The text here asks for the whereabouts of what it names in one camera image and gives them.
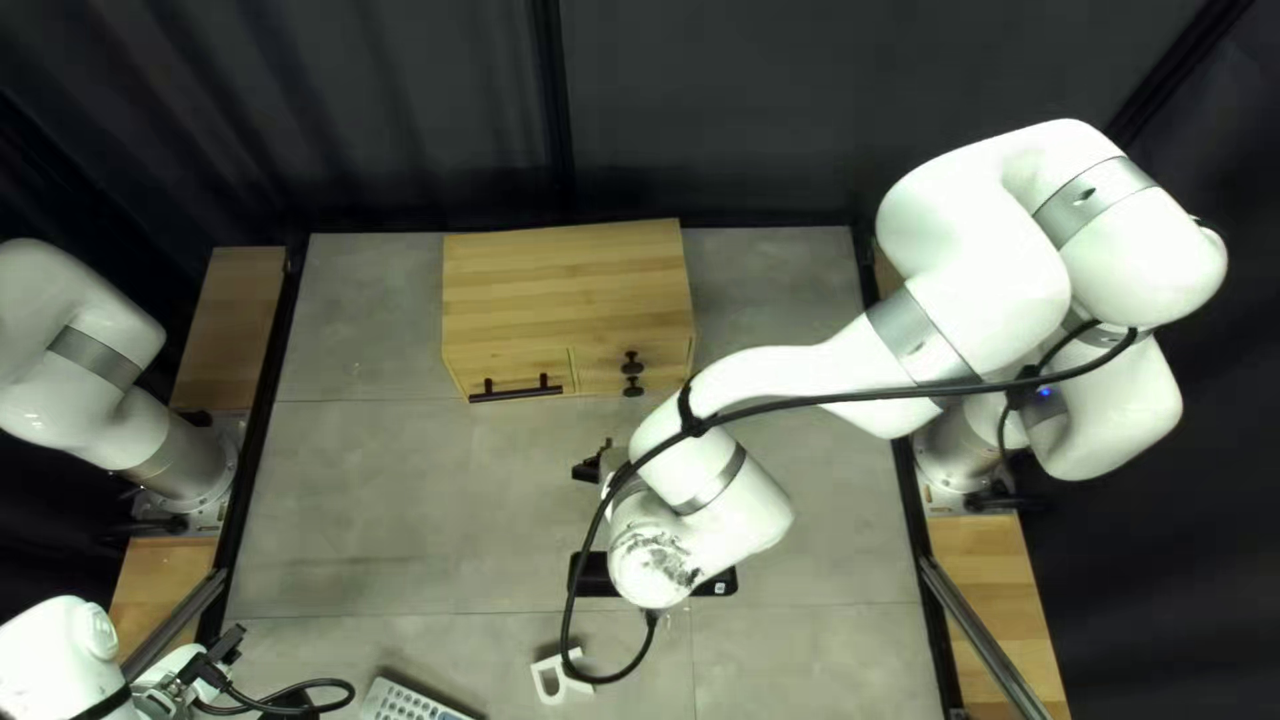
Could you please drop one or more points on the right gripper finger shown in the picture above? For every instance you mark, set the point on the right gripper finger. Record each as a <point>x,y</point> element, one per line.
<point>607,446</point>
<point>586,470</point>

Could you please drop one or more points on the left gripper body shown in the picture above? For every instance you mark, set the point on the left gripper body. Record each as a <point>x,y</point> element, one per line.
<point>165,690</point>

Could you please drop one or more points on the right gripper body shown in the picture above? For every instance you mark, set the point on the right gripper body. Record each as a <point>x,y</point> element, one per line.
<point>620,490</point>

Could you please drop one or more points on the wooden chest of drawers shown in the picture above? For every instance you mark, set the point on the wooden chest of drawers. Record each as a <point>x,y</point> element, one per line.
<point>560,290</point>

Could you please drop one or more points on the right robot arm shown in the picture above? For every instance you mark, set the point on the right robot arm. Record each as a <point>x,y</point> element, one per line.
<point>960,260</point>

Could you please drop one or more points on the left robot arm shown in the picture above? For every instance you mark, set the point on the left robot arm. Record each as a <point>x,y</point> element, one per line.
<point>70,330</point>

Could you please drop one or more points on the white letter block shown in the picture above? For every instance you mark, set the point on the white letter block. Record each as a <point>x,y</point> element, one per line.
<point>548,690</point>

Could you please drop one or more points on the grey remote control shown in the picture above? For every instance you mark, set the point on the grey remote control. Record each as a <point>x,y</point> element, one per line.
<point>400,705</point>

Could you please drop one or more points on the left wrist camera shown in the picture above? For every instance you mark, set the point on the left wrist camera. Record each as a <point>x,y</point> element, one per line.
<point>225,645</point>

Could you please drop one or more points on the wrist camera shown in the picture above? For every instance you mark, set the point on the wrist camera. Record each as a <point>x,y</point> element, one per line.
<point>225,645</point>
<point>588,575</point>

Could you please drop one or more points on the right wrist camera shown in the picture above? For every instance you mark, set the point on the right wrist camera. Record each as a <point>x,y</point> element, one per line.
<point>588,575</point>

